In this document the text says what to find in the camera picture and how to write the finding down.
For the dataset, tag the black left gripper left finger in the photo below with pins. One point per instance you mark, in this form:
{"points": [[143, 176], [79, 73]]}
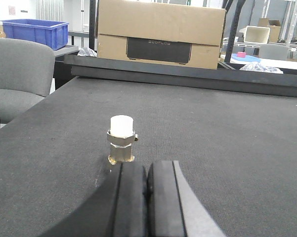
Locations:
{"points": [[116, 209]]}

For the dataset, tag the white plastic bin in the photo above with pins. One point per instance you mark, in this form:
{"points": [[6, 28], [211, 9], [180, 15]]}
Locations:
{"points": [[255, 34]]}

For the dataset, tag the small open cardboard box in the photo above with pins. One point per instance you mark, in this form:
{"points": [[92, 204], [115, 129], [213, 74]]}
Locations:
{"points": [[273, 25]]}

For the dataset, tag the blue foam tray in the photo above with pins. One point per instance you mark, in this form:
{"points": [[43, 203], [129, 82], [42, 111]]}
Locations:
{"points": [[243, 60]]}

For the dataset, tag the grey office chair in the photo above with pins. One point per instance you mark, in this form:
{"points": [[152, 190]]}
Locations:
{"points": [[26, 72]]}

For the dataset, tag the clear plastic bag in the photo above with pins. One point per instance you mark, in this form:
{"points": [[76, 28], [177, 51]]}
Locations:
{"points": [[258, 67]]}

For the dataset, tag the large cardboard Ecoflow box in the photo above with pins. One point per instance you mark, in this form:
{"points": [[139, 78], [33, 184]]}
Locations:
{"points": [[160, 33]]}

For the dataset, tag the pink foam block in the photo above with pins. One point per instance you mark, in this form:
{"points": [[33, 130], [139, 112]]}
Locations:
{"points": [[241, 54]]}

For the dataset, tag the grey chair in background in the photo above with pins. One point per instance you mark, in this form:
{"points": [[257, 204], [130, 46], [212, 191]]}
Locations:
{"points": [[273, 51]]}

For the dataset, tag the blue plastic crate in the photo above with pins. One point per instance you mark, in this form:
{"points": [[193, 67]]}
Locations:
{"points": [[53, 34]]}

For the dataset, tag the crumpled plastic bag left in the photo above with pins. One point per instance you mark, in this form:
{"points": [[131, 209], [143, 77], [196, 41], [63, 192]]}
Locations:
{"points": [[85, 51]]}

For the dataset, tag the brass valve with white cap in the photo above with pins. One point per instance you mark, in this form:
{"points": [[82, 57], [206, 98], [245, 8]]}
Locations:
{"points": [[121, 137]]}

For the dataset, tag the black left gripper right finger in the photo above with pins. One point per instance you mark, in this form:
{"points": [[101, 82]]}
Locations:
{"points": [[173, 208]]}

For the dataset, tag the black metal rack post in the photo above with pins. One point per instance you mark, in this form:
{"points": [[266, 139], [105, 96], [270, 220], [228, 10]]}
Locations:
{"points": [[233, 30]]}

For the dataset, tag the white table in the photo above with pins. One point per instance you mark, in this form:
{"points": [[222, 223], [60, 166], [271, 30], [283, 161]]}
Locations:
{"points": [[268, 62]]}

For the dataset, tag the black conveyor side rail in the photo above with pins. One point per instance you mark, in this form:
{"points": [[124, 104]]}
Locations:
{"points": [[219, 79]]}

